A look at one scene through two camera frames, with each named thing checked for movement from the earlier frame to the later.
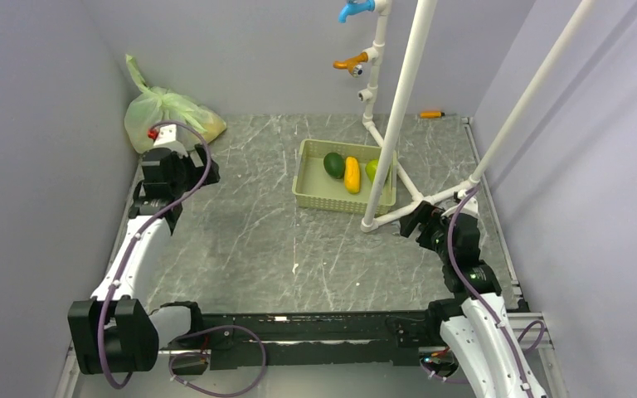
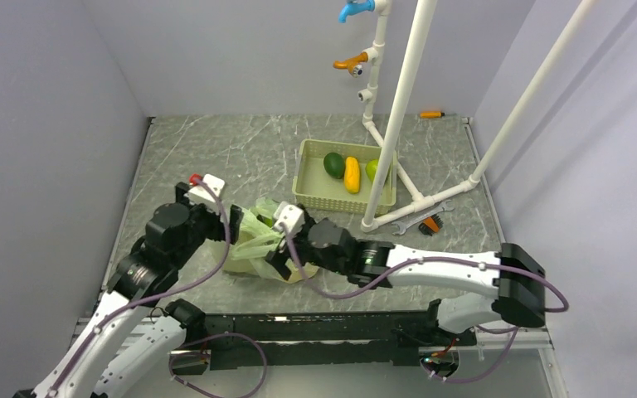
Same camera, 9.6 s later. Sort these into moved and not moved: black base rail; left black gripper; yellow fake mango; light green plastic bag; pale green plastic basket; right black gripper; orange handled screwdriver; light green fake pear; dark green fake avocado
Moved: left black gripper; right black gripper; light green plastic bag
Not moved: orange handled screwdriver; light green fake pear; pale green plastic basket; black base rail; dark green fake avocado; yellow fake mango
